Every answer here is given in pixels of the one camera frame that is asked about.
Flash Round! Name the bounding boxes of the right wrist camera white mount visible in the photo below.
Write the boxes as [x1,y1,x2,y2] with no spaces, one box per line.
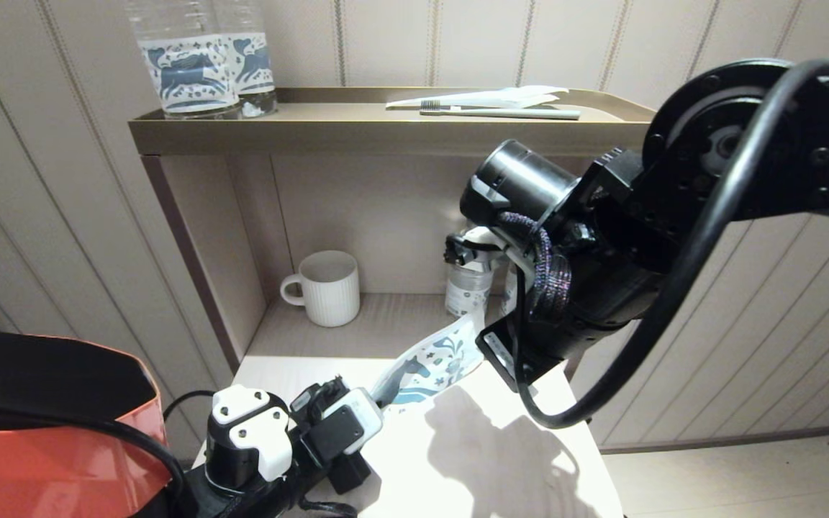
[443,226,534,288]

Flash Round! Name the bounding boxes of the left camera black cable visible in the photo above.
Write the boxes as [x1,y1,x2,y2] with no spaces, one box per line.
[0,390,221,504]

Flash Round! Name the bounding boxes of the brown open shelf unit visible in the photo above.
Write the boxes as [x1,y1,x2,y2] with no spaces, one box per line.
[128,86,674,375]

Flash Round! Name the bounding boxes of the right camera black cable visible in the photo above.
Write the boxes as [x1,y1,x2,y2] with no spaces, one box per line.
[514,59,829,431]

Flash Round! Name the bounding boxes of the white paper wrapper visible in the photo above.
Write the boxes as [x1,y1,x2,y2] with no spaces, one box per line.
[386,85,570,111]

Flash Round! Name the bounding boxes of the white blue patterned pouch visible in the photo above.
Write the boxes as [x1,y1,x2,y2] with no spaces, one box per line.
[371,309,489,409]

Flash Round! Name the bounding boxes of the grey-green toothbrush dark bristles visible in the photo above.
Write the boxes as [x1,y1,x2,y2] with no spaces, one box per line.
[420,101,582,122]

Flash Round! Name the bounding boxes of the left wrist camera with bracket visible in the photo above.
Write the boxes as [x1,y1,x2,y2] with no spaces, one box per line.
[291,376,385,470]

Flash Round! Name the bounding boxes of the white ribbed mug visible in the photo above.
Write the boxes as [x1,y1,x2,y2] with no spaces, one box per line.
[280,250,361,329]

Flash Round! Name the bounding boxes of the camera black cable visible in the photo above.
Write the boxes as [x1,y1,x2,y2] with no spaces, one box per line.
[0,390,221,504]
[514,59,829,431]

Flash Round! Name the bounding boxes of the right arm braided cable sleeve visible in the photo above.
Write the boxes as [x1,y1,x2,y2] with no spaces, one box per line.
[499,211,575,322]

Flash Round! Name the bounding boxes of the large deer-label water bottle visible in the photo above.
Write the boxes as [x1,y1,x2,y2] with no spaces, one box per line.
[213,0,278,119]
[125,0,243,122]

